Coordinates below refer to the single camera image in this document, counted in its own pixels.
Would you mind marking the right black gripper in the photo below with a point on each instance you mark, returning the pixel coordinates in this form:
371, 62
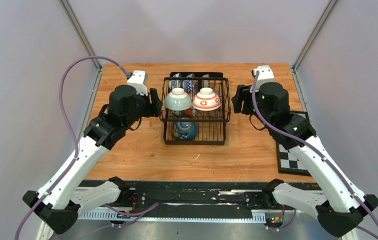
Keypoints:
243, 93

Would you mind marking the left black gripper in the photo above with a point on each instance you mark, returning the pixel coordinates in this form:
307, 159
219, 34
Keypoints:
153, 109

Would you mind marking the celadon bowl black rim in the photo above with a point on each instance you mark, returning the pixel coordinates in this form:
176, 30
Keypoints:
178, 100

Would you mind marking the red rimmed bowl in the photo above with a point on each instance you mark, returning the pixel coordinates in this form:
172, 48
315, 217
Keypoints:
206, 100

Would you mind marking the red white patterned bowl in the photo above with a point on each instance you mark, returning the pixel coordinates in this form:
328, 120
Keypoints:
188, 84

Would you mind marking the blue floral glazed bowl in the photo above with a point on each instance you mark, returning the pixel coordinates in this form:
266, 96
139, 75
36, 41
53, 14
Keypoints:
184, 130

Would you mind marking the black wire dish rack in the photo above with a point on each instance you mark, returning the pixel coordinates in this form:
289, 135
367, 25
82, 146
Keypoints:
211, 124

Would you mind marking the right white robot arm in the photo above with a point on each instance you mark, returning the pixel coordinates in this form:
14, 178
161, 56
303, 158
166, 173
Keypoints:
342, 206

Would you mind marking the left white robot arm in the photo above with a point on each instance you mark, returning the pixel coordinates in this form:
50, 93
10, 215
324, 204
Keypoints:
57, 203

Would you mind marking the black white checkerboard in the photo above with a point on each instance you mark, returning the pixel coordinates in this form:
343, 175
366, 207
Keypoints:
288, 163

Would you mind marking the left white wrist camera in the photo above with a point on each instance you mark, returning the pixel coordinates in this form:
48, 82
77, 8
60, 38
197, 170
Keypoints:
138, 80

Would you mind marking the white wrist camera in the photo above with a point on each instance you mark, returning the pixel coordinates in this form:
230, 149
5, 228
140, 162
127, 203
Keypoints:
261, 74
138, 80

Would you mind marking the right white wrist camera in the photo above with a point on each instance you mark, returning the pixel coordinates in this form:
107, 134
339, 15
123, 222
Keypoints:
261, 74

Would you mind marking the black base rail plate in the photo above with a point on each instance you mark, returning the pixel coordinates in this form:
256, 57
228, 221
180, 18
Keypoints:
198, 199

